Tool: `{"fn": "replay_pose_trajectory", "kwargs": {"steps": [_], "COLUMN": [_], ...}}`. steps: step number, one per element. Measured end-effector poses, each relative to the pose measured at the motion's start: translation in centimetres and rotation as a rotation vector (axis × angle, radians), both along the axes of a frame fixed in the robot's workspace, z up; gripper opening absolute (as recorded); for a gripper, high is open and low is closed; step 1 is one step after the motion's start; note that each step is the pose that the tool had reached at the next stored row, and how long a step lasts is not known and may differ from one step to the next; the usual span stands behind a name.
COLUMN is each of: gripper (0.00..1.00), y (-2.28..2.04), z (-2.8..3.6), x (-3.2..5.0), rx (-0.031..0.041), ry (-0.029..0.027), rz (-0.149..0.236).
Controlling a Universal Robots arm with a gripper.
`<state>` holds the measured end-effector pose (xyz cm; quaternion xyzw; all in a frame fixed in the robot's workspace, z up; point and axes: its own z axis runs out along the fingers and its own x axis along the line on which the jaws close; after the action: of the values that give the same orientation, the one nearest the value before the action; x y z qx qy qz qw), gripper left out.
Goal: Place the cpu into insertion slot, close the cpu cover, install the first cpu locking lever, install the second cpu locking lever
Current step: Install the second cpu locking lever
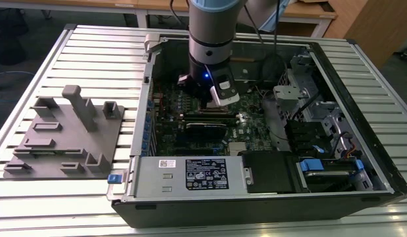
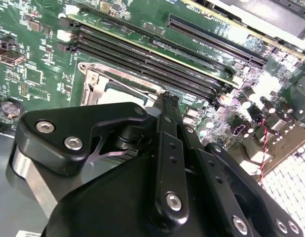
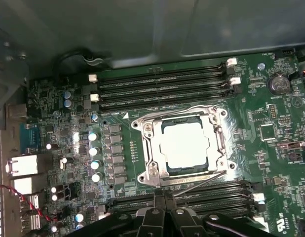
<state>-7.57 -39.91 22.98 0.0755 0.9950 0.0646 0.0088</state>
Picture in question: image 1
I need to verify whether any silver power supply unit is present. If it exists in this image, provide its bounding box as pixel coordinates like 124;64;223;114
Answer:
124;155;250;198

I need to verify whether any grey parts rack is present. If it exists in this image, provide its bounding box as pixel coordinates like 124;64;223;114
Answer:
1;84;126;179

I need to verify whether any black front fan housing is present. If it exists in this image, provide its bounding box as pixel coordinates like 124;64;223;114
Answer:
284;120;335;154

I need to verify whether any CPU socket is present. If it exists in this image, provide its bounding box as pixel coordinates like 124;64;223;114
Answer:
198;98;234;116

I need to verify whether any wooden desk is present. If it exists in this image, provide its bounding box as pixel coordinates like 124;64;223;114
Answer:
138;0;339;38
0;0;151;28

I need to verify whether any grey plastic case latch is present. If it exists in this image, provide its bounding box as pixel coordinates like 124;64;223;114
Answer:
144;34;163;54

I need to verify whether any wooden cabinet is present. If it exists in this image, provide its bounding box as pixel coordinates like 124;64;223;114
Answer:
323;0;407;70

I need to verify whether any black camera cable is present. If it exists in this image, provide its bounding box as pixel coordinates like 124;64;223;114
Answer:
243;4;263;44
272;0;282;54

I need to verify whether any graphics card with fan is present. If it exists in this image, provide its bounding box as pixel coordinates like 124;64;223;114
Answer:
186;121;228;146

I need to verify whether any green motherboard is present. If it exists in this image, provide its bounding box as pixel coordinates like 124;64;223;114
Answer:
152;80;280;158

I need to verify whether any hard disk in blue carrier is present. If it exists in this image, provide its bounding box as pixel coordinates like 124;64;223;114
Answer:
298;158;365;192

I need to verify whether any black PC case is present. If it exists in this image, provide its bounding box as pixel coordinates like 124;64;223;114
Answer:
105;33;407;229

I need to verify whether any black office chair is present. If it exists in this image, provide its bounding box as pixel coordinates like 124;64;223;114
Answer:
0;7;29;66

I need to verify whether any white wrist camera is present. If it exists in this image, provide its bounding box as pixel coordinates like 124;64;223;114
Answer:
208;74;242;107

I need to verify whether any silver drive cage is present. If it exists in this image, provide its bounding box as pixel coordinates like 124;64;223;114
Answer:
272;69;323;119

